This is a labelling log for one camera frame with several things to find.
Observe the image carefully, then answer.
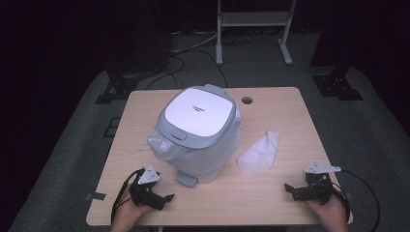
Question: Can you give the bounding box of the clear plastic bin liner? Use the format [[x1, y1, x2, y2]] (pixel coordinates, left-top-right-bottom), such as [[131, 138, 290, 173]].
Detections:
[[146, 105, 242, 184]]

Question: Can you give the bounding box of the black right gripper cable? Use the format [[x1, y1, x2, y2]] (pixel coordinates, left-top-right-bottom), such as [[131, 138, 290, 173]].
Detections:
[[332, 168, 382, 232]]

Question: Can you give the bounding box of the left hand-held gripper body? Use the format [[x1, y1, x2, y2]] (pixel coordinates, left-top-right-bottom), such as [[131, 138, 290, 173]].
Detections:
[[129, 165, 161, 211]]

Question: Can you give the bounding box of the white metal desk frame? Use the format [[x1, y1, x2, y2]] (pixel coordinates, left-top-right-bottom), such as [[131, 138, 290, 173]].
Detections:
[[215, 0, 298, 68]]

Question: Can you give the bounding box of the clear plastic bag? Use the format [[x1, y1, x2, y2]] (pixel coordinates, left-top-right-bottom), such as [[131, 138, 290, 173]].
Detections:
[[235, 130, 280, 177]]

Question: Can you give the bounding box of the grey floor cable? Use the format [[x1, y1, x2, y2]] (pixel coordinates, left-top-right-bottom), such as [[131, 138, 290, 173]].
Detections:
[[170, 30, 220, 54]]

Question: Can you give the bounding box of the black floor cable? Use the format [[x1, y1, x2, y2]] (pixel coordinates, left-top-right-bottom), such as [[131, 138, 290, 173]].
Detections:
[[144, 48, 230, 91]]

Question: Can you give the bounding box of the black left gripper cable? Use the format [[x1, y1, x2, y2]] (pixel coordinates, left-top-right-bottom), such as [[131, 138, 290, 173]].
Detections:
[[110, 167, 145, 224]]

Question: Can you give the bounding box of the white pedal bin grey lid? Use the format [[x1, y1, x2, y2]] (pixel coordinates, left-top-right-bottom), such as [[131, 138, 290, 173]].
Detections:
[[146, 83, 242, 189]]

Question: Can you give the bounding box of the black stand base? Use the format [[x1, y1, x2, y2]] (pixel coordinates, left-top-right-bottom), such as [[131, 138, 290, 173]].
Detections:
[[311, 66, 364, 102], [94, 61, 140, 105]]

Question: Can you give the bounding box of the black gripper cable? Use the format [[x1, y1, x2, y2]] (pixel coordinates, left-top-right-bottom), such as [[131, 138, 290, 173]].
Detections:
[[332, 168, 382, 232], [110, 167, 145, 224]]

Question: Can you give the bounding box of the dark floor socket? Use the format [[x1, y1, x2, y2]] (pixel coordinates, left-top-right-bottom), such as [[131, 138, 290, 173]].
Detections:
[[102, 117, 121, 138]]

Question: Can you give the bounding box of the grey tape tab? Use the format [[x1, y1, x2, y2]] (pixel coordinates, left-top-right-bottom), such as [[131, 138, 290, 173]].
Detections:
[[85, 191, 107, 202]]

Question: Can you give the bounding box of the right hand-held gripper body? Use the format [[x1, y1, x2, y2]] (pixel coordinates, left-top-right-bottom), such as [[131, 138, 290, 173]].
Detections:
[[304, 160, 342, 206]]

